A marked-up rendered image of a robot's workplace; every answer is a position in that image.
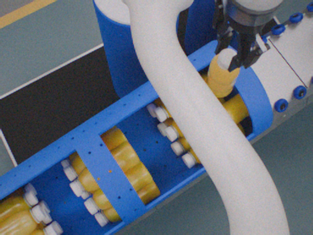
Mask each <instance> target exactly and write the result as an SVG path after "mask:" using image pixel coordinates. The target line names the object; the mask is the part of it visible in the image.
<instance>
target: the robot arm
mask: <svg viewBox="0 0 313 235"><path fill-rule="evenodd" d="M121 1H122V2H123V3H124V4H126V5H127V7H128V9H129V13H130V24H131V36H132V39H133V44H134V47H135V50H136V54H137V57H138V59H139V61H140V63H141V67H142V68H143V70H144V71H145V73H146V76H147V78H148V79H149V81H150V82H151V84H152V86H153V88H154V89H155V90H156V92H157V94H158V95H159V97H160V99H161V100H162V101H163V104H164V105H165V106H166V108H167V109H168V111H169V113H170V114H171V116H172V117H173V118H174V120H175V123H176V124H177V125H178V127H179V129H180V130H181V132H182V133H183V134H184V136H185V138H186V140H187V141H188V142H189V144H190V146H191V148H192V149H193V151H194V152H195V153H196V156H197V157H198V158H199V160H200V161H201V164H202V165H203V166H204V168H205V170H206V171H207V173H208V174H209V176H210V178H211V179H212V181H213V182H214V184H215V186H216V188H217V189H218V192H219V194H220V195H221V197H222V201H223V203H224V205H225V209H226V212H227V215H228V220H229V226H230V235H290V233H289V227H288V222H287V219H286V216H285V210H284V208H283V206H282V201H281V199H280V197H279V193H278V191H277V190H276V186H275V185H274V183H273V180H272V178H271V177H270V174H269V173H268V171H267V169H266V167H265V165H263V162H262V161H261V159H260V157H259V156H258V155H257V154H256V151H255V150H254V149H253V148H252V146H251V145H250V143H249V141H248V140H247V139H246V138H245V136H244V134H243V133H241V131H240V129H239V128H238V127H237V126H236V123H235V122H234V121H233V120H232V118H231V117H230V116H229V114H228V113H227V111H226V110H225V109H224V107H223V106H222V104H221V103H220V102H219V101H218V99H217V98H216V96H215V95H214V94H213V93H212V90H211V89H210V88H209V87H208V86H207V84H206V83H205V81H204V80H203V79H202V77H201V76H200V75H199V73H198V72H197V71H196V69H195V67H193V65H192V64H191V63H190V61H189V59H188V58H187V57H186V56H185V53H184V52H183V50H182V48H181V46H180V45H179V41H178V38H177V33H176V22H177V16H178V14H179V13H180V11H183V10H185V9H187V7H189V6H190V5H191V4H192V3H193V1H194V0H121ZM283 1H284V0H214V2H215V11H214V15H213V20H212V28H213V29H217V30H218V32H217V35H218V37H217V41H218V44H217V46H216V49H215V54H216V55H217V54H219V53H220V52H221V51H222V50H224V49H226V48H228V46H229V44H230V41H231V40H232V36H233V34H232V33H231V31H232V30H233V29H234V30H235V33H236V34H237V36H236V40H237V42H238V45H237V54H236V55H235V56H233V57H232V60H231V62H230V65H229V68H228V71H229V73H231V71H233V70H235V69H237V68H240V67H241V66H243V67H244V68H245V69H247V68H248V67H250V66H252V65H253V64H255V63H256V62H257V61H258V59H259V58H260V57H261V55H262V54H264V53H265V52H266V51H268V50H270V45H269V44H268V43H265V42H264V41H262V40H261V36H262V29H263V28H264V26H265V24H266V23H267V22H269V21H270V20H271V19H272V18H273V17H274V16H275V14H276V12H277V11H278V9H279V7H280V5H281V4H282V2H283ZM228 32H229V33H228ZM253 41H254V43H255V44H254V47H253V48H252V51H251V45H252V42H253ZM250 51H251V52H250Z"/></svg>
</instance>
